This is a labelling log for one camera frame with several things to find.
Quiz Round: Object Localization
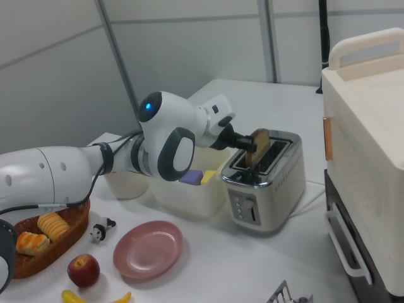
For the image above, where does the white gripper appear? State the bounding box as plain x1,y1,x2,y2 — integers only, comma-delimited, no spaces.
196,93,254,152

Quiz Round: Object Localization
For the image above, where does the toasted bread slice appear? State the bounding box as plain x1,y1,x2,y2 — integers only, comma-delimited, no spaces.
245,128,271,169

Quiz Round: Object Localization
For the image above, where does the pink plate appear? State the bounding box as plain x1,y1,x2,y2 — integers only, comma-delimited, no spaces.
112,220,185,280

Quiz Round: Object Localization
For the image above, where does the striped yellow bread roll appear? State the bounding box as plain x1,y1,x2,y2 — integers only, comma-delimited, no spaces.
37,211,71,242

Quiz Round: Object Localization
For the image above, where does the yellow foam block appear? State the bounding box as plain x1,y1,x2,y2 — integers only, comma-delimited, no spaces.
199,170,218,187

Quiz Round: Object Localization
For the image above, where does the cream and chrome toaster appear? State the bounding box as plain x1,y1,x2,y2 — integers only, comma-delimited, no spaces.
220,129,307,237

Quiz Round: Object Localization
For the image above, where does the purple foam block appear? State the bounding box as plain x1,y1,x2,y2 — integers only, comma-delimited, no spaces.
179,169,205,187

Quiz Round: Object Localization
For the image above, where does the white plastic bin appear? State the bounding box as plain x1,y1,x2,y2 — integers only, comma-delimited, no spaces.
147,146,233,219

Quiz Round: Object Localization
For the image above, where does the white round cup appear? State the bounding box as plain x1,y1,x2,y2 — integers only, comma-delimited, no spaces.
103,169,150,200

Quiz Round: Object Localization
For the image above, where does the black pole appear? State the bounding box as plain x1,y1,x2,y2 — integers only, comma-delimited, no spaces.
316,0,331,95

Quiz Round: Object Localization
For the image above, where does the panda toy figure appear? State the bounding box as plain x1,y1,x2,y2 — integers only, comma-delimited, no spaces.
89,217,117,244

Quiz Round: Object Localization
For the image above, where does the red apple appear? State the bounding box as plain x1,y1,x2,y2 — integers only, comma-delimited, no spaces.
66,253,101,289

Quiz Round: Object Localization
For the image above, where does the brown wicker basket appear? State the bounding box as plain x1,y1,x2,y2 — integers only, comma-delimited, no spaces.
12,198,92,280

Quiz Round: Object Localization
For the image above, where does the yellow banana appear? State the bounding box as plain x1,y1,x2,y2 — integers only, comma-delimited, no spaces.
61,289,133,303

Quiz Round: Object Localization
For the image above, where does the orange glazed pastry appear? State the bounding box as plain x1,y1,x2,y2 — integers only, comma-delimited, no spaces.
15,230,51,257

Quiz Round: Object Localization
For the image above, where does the white toaster power cable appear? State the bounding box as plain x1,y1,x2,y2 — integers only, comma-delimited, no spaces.
288,180,326,219

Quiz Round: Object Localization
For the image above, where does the cream plastic cabinet with handle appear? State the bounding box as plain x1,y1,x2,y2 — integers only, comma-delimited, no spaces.
321,27,404,297

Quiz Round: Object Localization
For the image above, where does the dark oven with white handle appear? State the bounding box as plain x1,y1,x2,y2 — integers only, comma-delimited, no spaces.
323,169,404,298

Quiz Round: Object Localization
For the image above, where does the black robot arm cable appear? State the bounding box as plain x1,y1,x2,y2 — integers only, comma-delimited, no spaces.
0,128,145,217

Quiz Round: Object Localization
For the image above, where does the metal wire rack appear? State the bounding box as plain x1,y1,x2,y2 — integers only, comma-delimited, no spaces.
267,279,314,303

